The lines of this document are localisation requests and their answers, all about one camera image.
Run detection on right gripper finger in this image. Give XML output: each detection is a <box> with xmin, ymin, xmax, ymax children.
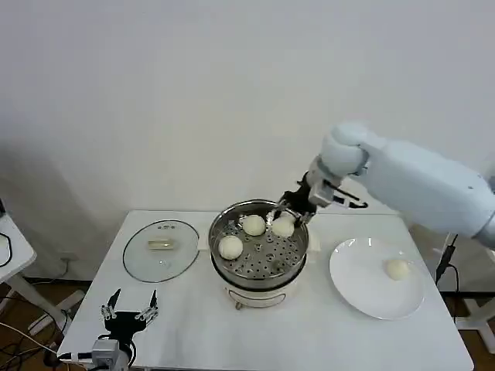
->
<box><xmin>270</xmin><ymin>196</ymin><xmax>291</xmax><ymax>222</ymax></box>
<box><xmin>293</xmin><ymin>209</ymin><xmax>315</xmax><ymax>230</ymax></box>

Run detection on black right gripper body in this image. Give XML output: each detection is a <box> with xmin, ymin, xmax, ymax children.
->
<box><xmin>283</xmin><ymin>171</ymin><xmax>315</xmax><ymax>215</ymax></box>

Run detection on white side desk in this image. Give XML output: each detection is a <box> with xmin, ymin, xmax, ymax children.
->
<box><xmin>0</xmin><ymin>213</ymin><xmax>87</xmax><ymax>338</ymax></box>

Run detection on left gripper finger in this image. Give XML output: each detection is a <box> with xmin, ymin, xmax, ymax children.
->
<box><xmin>101</xmin><ymin>288</ymin><xmax>122</xmax><ymax>320</ymax></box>
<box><xmin>135</xmin><ymin>289</ymin><xmax>161</xmax><ymax>322</ymax></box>

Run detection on black cable on desk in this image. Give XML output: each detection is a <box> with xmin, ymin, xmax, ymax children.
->
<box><xmin>0</xmin><ymin>230</ymin><xmax>13</xmax><ymax>269</ymax></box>

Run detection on white side table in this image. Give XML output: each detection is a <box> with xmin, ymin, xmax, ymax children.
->
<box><xmin>448</xmin><ymin>160</ymin><xmax>495</xmax><ymax>344</ymax></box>

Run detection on white round plate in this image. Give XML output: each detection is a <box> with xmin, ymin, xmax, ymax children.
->
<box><xmin>329</xmin><ymin>237</ymin><xmax>425</xmax><ymax>321</ymax></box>

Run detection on black cable with adapter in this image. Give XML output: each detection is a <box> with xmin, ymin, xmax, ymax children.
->
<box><xmin>435</xmin><ymin>233</ymin><xmax>460</xmax><ymax>291</ymax></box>

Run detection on oval glass lid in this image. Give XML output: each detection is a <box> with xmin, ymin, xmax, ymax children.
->
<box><xmin>122</xmin><ymin>220</ymin><xmax>201</xmax><ymax>284</ymax></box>

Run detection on perforated steel steamer basket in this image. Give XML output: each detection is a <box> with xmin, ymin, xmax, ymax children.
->
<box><xmin>208</xmin><ymin>198</ymin><xmax>311</xmax><ymax>290</ymax></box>

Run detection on white floor cable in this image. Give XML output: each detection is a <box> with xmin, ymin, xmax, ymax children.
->
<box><xmin>0</xmin><ymin>322</ymin><xmax>58</xmax><ymax>356</ymax></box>

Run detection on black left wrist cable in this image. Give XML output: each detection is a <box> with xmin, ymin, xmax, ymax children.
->
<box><xmin>56</xmin><ymin>339</ymin><xmax>137</xmax><ymax>367</ymax></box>

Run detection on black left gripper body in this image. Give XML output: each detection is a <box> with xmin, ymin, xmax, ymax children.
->
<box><xmin>103</xmin><ymin>310</ymin><xmax>149</xmax><ymax>342</ymax></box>

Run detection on black floor cable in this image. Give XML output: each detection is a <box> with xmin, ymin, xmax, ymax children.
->
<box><xmin>0</xmin><ymin>293</ymin><xmax>73</xmax><ymax>368</ymax></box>

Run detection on white steamed bun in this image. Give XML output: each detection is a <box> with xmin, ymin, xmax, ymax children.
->
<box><xmin>271</xmin><ymin>216</ymin><xmax>296</xmax><ymax>238</ymax></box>
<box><xmin>217</xmin><ymin>235</ymin><xmax>244</xmax><ymax>260</ymax></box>
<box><xmin>241</xmin><ymin>215</ymin><xmax>267</xmax><ymax>237</ymax></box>
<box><xmin>382</xmin><ymin>258</ymin><xmax>410</xmax><ymax>281</ymax></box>

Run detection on white electric pot base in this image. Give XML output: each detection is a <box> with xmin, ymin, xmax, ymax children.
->
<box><xmin>196</xmin><ymin>230</ymin><xmax>323</xmax><ymax>311</ymax></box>

